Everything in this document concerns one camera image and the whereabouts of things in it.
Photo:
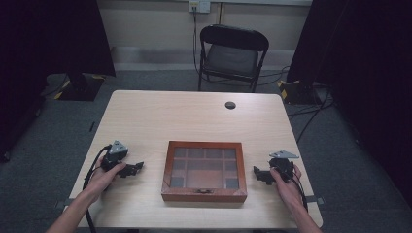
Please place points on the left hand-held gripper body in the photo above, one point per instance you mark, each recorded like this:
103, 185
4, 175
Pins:
116, 152

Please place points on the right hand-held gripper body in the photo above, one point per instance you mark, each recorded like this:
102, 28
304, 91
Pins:
283, 163

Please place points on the wooden box with glass lid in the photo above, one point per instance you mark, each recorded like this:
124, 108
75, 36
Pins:
204, 170

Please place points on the person's right hand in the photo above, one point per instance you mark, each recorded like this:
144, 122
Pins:
287, 191

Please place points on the person's left hand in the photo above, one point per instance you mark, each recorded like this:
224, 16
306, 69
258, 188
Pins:
103, 178

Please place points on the small dark floor strip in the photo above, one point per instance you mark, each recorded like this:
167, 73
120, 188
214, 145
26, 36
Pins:
92, 126

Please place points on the grey tape strip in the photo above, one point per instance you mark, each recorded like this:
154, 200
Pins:
64, 203
315, 199

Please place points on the black stand base striped tape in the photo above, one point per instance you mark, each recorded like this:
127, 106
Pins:
81, 89
299, 92

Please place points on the round black table grommet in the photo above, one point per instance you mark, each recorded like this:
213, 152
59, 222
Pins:
230, 105

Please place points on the black folding chair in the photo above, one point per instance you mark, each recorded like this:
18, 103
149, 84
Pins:
232, 58

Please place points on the dark curtain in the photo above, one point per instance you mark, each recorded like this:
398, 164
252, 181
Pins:
362, 64
39, 48

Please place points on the white wall outlet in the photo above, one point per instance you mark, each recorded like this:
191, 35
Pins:
199, 6

